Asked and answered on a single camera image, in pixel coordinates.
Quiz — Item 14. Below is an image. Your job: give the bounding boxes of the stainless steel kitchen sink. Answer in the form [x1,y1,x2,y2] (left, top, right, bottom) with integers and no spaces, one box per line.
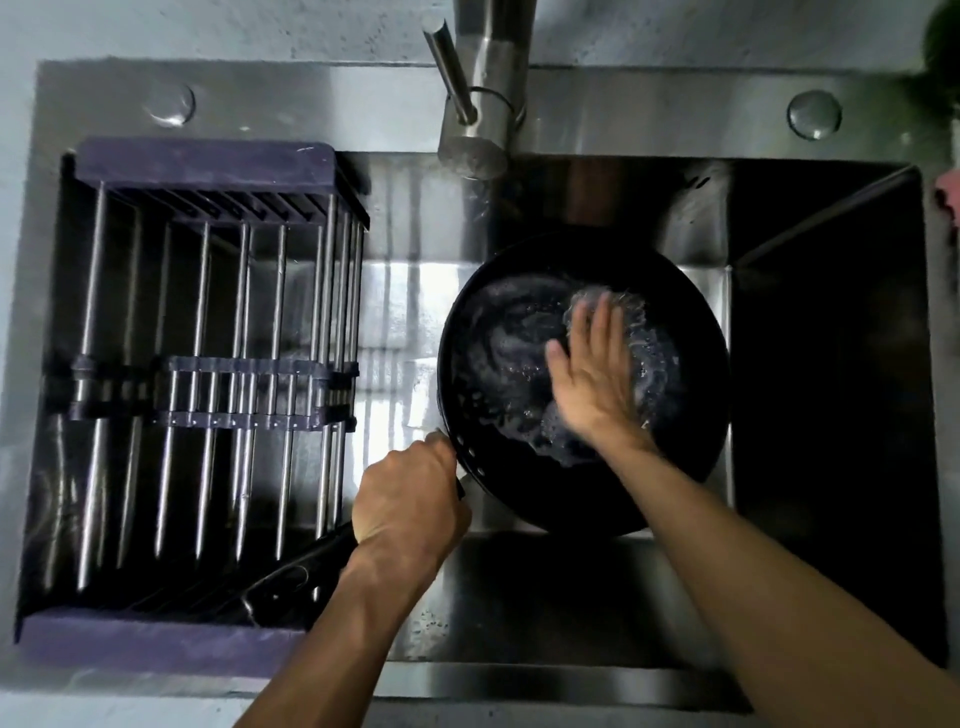
[13,58,955,715]

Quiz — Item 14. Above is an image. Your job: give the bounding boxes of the pink cloth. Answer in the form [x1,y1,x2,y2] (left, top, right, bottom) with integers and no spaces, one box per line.
[933,168,960,228]

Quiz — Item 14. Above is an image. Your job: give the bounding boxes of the stainless steel faucet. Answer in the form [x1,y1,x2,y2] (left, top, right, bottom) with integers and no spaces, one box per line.
[418,0,543,182]

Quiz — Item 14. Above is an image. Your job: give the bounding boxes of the round steel sink cap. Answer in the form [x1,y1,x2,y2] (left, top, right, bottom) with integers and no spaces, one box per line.
[145,82,198,128]
[785,89,843,142]

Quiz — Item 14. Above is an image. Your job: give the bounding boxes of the person's left forearm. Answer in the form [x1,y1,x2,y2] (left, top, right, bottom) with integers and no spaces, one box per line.
[232,536,445,728]

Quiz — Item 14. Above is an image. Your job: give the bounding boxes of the person's right forearm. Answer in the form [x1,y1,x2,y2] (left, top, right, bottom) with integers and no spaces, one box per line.
[597,433,960,728]

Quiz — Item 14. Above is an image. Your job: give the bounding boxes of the dark green object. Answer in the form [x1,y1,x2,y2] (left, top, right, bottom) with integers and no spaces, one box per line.
[910,0,960,121]

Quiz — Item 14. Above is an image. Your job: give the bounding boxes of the grey scouring pad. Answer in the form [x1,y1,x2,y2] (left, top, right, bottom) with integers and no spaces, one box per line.
[564,282,652,355]

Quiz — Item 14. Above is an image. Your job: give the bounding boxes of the black frying pan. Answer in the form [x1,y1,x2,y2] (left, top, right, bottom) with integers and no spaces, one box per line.
[240,228,733,633]

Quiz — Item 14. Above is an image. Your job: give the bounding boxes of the person's right hand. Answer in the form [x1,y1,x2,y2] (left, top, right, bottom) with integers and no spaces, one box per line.
[545,291,662,453]

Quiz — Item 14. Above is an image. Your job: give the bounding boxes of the person's left hand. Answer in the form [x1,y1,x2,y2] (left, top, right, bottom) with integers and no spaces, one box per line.
[349,430,474,580]

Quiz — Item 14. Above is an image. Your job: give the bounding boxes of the purple and steel dish rack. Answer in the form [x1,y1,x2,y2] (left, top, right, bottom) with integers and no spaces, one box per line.
[15,137,373,678]

